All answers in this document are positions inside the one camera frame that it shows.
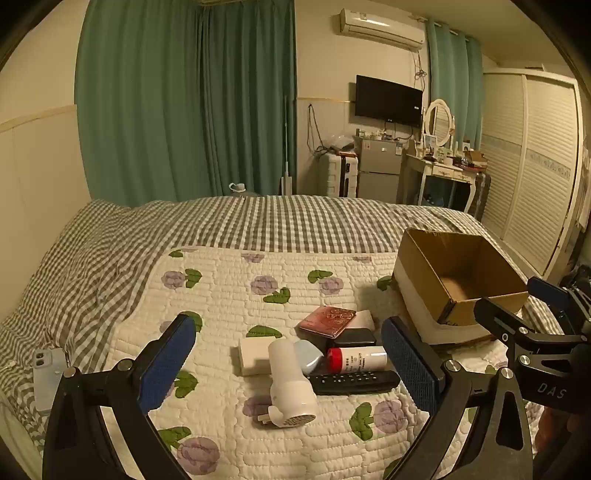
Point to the black wall television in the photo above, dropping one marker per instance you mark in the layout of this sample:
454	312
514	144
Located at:
388	101

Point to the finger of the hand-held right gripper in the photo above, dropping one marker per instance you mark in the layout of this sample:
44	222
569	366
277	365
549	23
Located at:
508	325
549	291

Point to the white fabric shaver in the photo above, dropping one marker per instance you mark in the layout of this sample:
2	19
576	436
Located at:
286	369

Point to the dark suitcase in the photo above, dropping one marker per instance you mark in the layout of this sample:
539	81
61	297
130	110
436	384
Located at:
482	194

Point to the white floral quilt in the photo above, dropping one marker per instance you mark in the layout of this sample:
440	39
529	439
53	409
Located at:
221	295

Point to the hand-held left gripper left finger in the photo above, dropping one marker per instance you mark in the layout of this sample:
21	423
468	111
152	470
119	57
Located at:
168	364

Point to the green curtain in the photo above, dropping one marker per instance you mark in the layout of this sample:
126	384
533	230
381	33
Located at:
175	101

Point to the black box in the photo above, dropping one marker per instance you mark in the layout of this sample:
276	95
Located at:
355	338

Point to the white dressing table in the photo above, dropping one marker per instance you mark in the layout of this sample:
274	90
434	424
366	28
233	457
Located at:
441	170

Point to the silver fridge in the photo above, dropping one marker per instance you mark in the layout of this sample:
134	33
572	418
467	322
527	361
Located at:
378	170

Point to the black remote control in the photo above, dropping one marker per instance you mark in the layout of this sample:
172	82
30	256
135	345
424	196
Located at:
355	382

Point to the clear plastic bag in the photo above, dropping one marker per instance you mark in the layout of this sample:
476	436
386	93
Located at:
339	144

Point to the person's right hand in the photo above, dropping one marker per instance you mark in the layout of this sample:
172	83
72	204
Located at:
554	431

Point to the small cardboard box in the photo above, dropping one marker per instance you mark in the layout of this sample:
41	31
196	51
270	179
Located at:
475	158

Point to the oval white mirror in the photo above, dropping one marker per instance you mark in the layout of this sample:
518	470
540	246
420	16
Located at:
438	122

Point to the white louvred wardrobe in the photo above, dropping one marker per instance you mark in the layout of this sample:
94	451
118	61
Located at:
531	161

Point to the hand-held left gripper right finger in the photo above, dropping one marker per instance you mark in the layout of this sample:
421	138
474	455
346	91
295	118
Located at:
407	364

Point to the light teal curtain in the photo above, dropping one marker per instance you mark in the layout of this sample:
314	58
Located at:
455	78

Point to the white flat mop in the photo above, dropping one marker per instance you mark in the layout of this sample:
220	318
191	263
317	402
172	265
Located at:
286	182

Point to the brown cardboard box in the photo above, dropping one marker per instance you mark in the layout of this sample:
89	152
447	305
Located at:
415	258

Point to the red patterned wallet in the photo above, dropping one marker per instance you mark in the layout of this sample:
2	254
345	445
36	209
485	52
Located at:
328	321

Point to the light blue case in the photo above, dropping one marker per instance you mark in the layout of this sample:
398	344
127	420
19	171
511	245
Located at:
308	355

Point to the phone in light blue case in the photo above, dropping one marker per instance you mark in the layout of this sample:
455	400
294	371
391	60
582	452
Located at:
46	378

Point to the red capped white bottle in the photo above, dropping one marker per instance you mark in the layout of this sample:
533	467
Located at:
362	359

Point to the white suitcase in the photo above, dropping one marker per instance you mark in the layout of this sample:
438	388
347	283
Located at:
334	175

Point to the white air conditioner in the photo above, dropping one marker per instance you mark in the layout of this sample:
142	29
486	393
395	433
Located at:
381	30

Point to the white rectangular box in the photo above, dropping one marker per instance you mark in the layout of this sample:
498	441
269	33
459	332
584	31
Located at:
251	355

